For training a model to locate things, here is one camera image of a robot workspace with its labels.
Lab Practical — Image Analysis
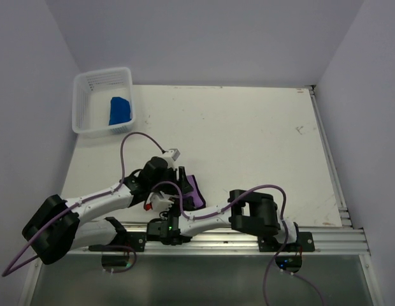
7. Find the white plastic basket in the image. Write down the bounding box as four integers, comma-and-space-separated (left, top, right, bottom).
72, 67, 136, 138

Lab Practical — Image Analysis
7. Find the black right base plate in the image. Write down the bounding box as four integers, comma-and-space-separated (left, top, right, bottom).
257, 231, 315, 252

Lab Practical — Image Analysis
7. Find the aluminium mounting rail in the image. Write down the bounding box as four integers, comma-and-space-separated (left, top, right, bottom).
34, 222, 367, 256

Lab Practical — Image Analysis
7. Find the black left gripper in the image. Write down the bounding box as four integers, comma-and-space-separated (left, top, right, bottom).
150, 165, 193, 195

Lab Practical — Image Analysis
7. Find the blue towel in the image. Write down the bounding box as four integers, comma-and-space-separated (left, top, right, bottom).
109, 97, 132, 126

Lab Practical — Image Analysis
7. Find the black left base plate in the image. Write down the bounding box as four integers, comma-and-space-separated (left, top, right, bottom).
88, 231, 147, 252

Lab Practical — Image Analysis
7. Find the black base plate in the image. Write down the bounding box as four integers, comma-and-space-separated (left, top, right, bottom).
88, 231, 147, 252
257, 231, 315, 252

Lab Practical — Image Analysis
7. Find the purple towel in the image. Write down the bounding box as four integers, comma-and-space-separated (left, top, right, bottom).
183, 175, 206, 211

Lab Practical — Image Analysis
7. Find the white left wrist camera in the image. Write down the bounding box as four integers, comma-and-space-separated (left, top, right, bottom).
161, 149, 180, 164

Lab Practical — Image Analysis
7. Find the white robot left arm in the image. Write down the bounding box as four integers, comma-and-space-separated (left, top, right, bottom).
22, 151, 206, 265

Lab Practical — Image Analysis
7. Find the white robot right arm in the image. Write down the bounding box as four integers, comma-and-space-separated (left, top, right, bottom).
147, 189, 300, 251

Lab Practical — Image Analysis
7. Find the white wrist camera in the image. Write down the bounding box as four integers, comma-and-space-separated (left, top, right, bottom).
161, 149, 180, 164
143, 192, 174, 213

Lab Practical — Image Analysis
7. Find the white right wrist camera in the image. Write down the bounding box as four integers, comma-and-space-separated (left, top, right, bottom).
143, 192, 174, 213

